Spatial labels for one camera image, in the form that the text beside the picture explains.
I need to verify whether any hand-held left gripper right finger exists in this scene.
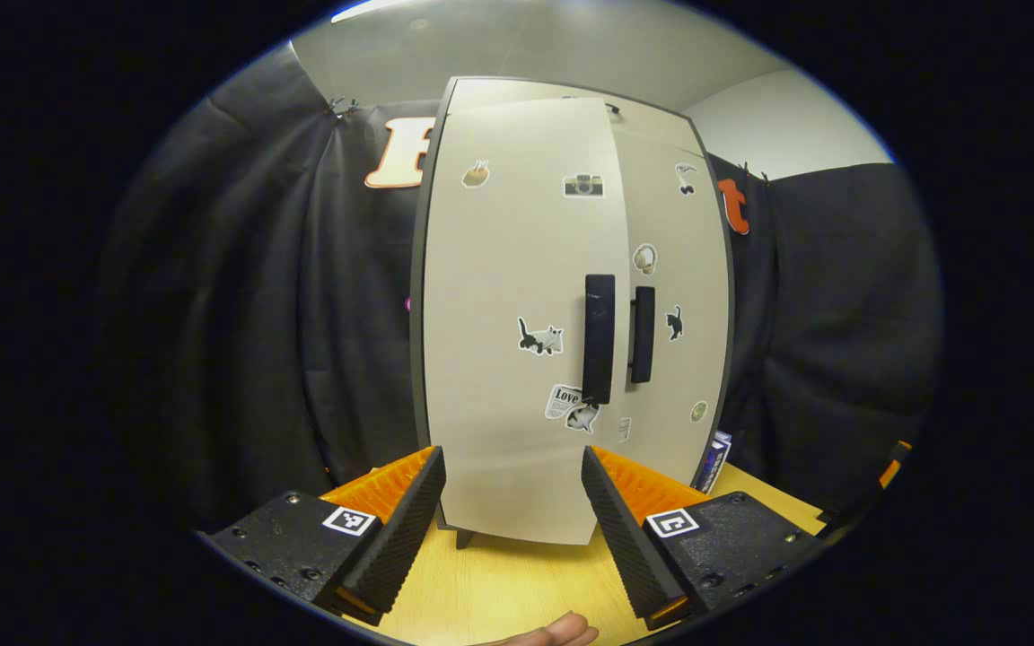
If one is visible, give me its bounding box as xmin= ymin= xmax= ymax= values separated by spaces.
xmin=581 ymin=445 xmax=828 ymax=631

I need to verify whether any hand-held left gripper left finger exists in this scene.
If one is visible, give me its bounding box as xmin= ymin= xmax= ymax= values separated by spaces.
xmin=198 ymin=445 xmax=448 ymax=627

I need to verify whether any white cabinet door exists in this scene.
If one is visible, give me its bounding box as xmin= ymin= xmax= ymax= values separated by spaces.
xmin=611 ymin=121 xmax=733 ymax=493
xmin=423 ymin=97 xmax=631 ymax=546

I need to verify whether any white shoe cabinet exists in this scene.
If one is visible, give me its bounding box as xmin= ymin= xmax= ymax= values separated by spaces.
xmin=409 ymin=76 xmax=735 ymax=550

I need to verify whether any blue and white box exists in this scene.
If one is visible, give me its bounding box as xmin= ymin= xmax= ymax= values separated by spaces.
xmin=697 ymin=431 xmax=733 ymax=496

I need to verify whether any black backdrop cloth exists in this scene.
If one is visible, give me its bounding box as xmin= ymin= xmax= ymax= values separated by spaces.
xmin=100 ymin=45 xmax=944 ymax=532

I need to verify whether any ceiling light panel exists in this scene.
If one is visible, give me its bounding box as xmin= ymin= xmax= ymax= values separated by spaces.
xmin=329 ymin=0 xmax=419 ymax=23

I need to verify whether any black door handle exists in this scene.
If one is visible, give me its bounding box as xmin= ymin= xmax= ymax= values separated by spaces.
xmin=583 ymin=275 xmax=617 ymax=405
xmin=629 ymin=286 xmax=656 ymax=384

